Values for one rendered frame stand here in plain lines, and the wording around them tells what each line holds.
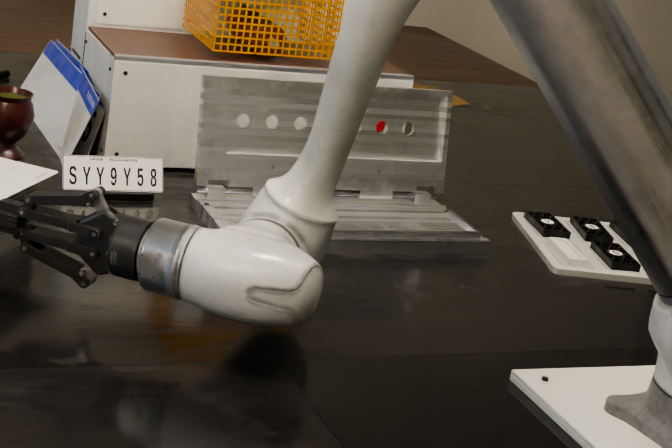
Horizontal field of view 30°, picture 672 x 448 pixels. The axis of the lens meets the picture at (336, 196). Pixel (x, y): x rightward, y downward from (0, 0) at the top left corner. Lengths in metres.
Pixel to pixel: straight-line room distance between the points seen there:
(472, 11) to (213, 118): 2.27
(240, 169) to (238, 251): 0.57
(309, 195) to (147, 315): 0.25
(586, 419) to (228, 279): 0.45
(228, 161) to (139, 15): 0.44
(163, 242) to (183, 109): 0.69
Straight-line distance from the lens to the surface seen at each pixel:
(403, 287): 1.82
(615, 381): 1.64
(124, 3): 2.31
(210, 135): 1.98
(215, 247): 1.45
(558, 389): 1.57
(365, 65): 1.39
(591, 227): 2.21
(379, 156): 2.10
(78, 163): 1.99
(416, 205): 2.12
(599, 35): 1.17
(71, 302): 1.62
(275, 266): 1.43
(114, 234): 1.50
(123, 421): 1.35
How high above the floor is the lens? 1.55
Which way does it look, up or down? 17 degrees down
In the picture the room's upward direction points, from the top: 9 degrees clockwise
